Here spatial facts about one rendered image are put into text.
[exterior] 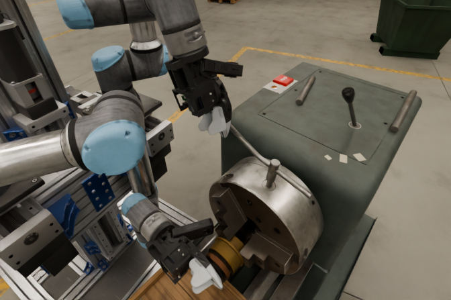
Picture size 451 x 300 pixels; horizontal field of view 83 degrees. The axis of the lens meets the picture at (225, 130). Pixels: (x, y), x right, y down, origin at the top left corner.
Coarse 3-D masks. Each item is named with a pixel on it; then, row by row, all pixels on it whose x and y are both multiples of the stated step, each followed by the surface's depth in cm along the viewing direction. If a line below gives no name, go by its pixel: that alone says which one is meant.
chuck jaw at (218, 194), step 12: (216, 192) 68; (228, 192) 66; (216, 204) 67; (228, 204) 65; (216, 216) 66; (228, 216) 65; (240, 216) 67; (216, 228) 66; (228, 228) 64; (228, 240) 63
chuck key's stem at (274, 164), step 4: (272, 160) 57; (276, 160) 57; (272, 164) 56; (276, 164) 56; (268, 168) 58; (272, 168) 56; (276, 168) 56; (268, 172) 58; (272, 172) 57; (268, 176) 59; (272, 176) 58; (276, 176) 59; (268, 180) 59; (272, 180) 59; (268, 184) 61; (268, 188) 61
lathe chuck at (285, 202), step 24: (240, 168) 69; (264, 168) 66; (240, 192) 64; (264, 192) 60; (288, 192) 62; (264, 216) 62; (288, 216) 58; (312, 216) 62; (288, 240) 60; (312, 240) 63
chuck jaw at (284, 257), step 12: (252, 240) 65; (264, 240) 64; (240, 252) 62; (252, 252) 62; (264, 252) 62; (276, 252) 61; (288, 252) 61; (252, 264) 63; (264, 264) 61; (276, 264) 61; (288, 264) 60
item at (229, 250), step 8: (216, 240) 65; (224, 240) 63; (232, 240) 64; (216, 248) 62; (224, 248) 62; (232, 248) 62; (240, 248) 64; (208, 256) 61; (216, 256) 60; (224, 256) 60; (232, 256) 61; (240, 256) 61; (216, 264) 59; (224, 264) 60; (232, 264) 60; (240, 264) 63; (224, 272) 59; (232, 272) 61; (224, 280) 59
